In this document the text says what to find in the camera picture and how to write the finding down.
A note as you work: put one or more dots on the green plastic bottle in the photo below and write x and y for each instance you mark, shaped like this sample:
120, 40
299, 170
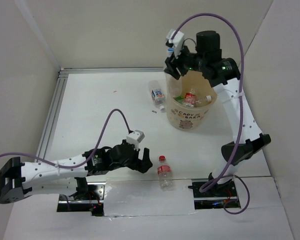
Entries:
179, 99

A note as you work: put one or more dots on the beige capybara bin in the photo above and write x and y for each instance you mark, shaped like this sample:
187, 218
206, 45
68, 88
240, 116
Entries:
188, 118

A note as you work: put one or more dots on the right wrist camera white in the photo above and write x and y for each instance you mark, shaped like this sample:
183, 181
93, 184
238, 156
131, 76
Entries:
174, 42

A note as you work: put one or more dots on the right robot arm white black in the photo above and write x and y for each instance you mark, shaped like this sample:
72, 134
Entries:
224, 77

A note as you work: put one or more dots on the aluminium frame rail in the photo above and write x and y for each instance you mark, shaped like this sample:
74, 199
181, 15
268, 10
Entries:
58, 95

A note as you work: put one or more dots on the red label cola bottle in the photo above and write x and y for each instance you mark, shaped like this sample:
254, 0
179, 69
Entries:
164, 173

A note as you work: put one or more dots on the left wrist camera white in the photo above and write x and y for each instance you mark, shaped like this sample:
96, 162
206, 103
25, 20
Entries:
135, 138

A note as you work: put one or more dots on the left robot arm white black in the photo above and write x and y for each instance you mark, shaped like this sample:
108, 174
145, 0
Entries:
20, 180

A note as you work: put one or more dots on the white tape sheet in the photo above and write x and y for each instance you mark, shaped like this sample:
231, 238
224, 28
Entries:
147, 198

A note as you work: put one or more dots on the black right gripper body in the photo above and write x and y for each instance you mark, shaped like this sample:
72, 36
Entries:
192, 61

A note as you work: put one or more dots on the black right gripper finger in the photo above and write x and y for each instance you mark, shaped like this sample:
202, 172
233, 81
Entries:
171, 68
181, 65

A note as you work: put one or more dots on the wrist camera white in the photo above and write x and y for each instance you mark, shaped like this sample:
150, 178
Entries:
135, 138
174, 42

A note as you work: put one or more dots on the red white label bottle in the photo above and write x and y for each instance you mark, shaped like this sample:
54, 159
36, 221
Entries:
193, 98

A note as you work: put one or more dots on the long clear bottle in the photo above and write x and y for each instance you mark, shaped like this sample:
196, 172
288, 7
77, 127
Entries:
206, 98

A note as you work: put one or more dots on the blue orange label bottle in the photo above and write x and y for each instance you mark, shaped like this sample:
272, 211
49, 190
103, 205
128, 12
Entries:
157, 95

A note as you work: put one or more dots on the clear bottle white cap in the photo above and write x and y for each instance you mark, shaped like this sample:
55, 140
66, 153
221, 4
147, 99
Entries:
174, 86

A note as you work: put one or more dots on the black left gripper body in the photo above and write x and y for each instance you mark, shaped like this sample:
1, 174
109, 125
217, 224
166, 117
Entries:
132, 162

